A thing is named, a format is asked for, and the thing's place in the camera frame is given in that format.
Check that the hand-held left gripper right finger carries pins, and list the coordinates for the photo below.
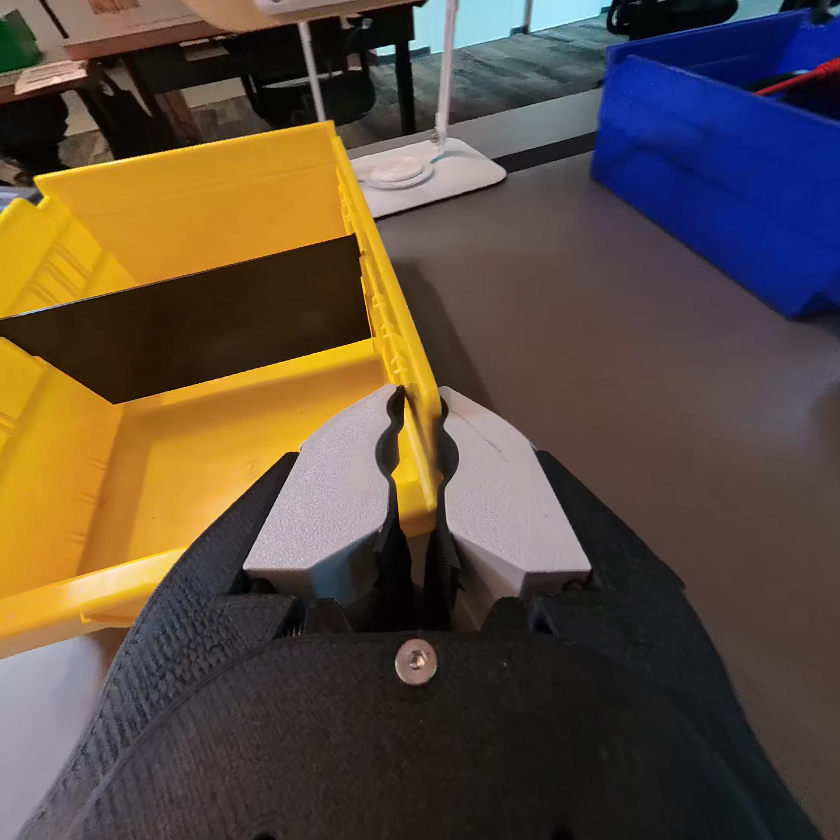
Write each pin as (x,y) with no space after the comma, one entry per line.
(512,512)

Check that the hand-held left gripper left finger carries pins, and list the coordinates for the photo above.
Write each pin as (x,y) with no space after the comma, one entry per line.
(321,512)

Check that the yellow plastic bin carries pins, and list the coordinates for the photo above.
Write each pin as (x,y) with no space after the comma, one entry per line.
(197,197)

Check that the blue plastic bin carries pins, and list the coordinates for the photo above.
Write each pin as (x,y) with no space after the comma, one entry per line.
(689,177)

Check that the grey desk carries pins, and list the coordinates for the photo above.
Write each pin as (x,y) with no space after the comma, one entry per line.
(590,394)

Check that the dark bin divider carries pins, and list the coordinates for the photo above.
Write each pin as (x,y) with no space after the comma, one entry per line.
(197,328)

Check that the white board stand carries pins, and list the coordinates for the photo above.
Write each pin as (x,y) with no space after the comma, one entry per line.
(459,174)

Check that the wooden office table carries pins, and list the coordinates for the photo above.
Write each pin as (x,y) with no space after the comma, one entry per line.
(131,29)

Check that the black office chair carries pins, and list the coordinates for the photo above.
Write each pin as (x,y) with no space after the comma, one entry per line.
(669,16)

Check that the green plastic bin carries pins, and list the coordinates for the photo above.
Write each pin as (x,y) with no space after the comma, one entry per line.
(16,46)

